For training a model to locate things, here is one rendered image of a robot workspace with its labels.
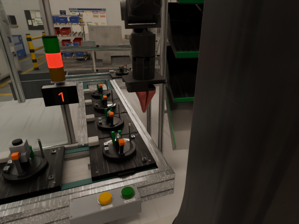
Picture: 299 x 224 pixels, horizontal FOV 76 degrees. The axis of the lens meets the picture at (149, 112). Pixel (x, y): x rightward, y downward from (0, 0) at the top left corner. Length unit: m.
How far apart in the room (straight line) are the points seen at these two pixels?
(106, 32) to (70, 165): 7.32
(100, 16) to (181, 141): 10.61
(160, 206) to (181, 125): 0.32
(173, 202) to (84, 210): 0.32
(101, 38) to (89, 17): 3.36
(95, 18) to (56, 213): 10.78
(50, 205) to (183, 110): 0.59
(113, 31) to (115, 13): 3.29
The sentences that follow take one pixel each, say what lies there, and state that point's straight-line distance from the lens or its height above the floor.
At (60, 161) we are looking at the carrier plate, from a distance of 0.84.
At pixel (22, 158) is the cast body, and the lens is 0.79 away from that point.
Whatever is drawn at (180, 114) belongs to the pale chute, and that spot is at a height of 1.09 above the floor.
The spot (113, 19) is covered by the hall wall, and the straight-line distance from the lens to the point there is 11.20.
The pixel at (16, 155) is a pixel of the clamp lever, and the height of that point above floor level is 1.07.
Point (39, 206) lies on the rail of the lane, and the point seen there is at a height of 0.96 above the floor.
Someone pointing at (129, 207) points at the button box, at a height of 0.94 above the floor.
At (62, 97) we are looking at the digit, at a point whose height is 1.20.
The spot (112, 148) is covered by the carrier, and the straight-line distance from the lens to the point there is 0.81.
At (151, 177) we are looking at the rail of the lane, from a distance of 0.72.
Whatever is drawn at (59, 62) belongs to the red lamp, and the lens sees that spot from 0.78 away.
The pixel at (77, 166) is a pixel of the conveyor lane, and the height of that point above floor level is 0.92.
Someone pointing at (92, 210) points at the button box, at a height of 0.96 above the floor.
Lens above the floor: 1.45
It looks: 25 degrees down
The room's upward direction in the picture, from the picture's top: straight up
